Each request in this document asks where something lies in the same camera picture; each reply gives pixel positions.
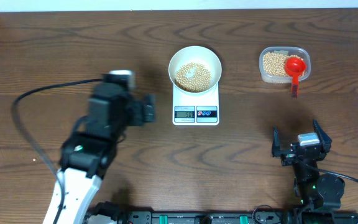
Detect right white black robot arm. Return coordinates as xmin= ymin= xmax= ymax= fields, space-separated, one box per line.
xmin=272 ymin=120 xmax=345 ymax=223

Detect left black cable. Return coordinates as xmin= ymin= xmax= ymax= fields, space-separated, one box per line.
xmin=11 ymin=78 xmax=104 ymax=224

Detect soybeans in bowl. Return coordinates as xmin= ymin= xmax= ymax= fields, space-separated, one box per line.
xmin=175 ymin=62 xmax=212 ymax=93

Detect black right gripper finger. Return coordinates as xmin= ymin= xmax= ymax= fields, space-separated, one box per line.
xmin=313 ymin=119 xmax=332 ymax=151
xmin=272 ymin=126 xmax=282 ymax=157

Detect red plastic measuring scoop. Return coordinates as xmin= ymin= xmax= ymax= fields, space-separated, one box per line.
xmin=284 ymin=57 xmax=306 ymax=98

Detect white ceramic bowl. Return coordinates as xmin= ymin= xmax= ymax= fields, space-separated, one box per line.
xmin=168 ymin=46 xmax=223 ymax=92

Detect clear plastic container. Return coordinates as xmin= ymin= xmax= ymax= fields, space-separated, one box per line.
xmin=259 ymin=47 xmax=311 ymax=83

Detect white digital kitchen scale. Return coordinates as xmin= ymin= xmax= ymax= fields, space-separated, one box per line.
xmin=172 ymin=84 xmax=219 ymax=126

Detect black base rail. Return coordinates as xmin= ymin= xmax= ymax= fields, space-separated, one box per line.
xmin=85 ymin=208 xmax=358 ymax=224

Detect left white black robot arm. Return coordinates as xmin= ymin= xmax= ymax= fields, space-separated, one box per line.
xmin=44 ymin=82 xmax=155 ymax=223

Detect black cable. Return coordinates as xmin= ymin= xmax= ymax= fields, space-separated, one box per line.
xmin=303 ymin=161 xmax=358 ymax=224
xmin=11 ymin=78 xmax=104 ymax=224

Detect soybeans pile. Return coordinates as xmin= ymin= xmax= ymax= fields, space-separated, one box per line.
xmin=262 ymin=52 xmax=303 ymax=77

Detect right black cable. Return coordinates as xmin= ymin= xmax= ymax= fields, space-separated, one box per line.
xmin=303 ymin=161 xmax=358 ymax=224

